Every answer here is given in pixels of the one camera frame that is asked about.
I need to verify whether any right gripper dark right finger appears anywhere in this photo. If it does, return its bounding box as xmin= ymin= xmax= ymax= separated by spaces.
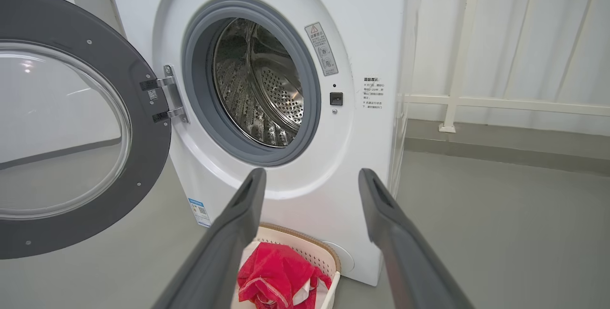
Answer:
xmin=358 ymin=168 xmax=476 ymax=309

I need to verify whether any perforated steel washer drum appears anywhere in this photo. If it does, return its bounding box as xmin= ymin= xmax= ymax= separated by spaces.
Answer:
xmin=212 ymin=17 xmax=305 ymax=148

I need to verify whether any round white filter cover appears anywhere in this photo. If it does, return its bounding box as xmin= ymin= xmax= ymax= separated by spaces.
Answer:
xmin=323 ymin=241 xmax=356 ymax=275

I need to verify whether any printed instruction text label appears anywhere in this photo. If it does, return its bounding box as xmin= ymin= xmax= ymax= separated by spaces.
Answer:
xmin=362 ymin=76 xmax=386 ymax=110

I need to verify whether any red and white garment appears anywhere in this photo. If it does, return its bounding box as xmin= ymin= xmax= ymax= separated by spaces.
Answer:
xmin=237 ymin=241 xmax=333 ymax=309

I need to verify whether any white metal railing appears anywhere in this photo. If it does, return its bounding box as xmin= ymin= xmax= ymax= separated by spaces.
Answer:
xmin=403 ymin=0 xmax=610 ymax=134

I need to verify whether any blue energy label sticker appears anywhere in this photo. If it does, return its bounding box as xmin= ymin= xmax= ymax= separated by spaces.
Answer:
xmin=188 ymin=198 xmax=212 ymax=228

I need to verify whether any grey rubber door gasket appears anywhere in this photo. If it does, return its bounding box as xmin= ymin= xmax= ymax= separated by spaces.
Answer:
xmin=182 ymin=0 xmax=321 ymax=167

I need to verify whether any grey warning sticker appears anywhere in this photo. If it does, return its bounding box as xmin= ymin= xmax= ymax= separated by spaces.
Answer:
xmin=305 ymin=22 xmax=339 ymax=77

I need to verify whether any round black glass washer door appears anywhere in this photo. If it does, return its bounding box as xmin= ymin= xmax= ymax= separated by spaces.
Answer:
xmin=0 ymin=0 xmax=172 ymax=260

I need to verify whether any metal washer door hinge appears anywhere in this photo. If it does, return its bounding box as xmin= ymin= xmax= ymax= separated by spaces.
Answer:
xmin=140 ymin=64 xmax=190 ymax=124

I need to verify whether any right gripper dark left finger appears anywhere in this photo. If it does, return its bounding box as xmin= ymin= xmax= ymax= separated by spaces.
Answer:
xmin=152 ymin=168 xmax=267 ymax=309

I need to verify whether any cream basket with brown rim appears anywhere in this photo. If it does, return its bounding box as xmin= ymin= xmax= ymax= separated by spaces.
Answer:
xmin=231 ymin=223 xmax=342 ymax=309

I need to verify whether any white front-load washing machine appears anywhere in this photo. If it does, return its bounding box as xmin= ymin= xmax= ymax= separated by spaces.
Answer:
xmin=106 ymin=0 xmax=424 ymax=287

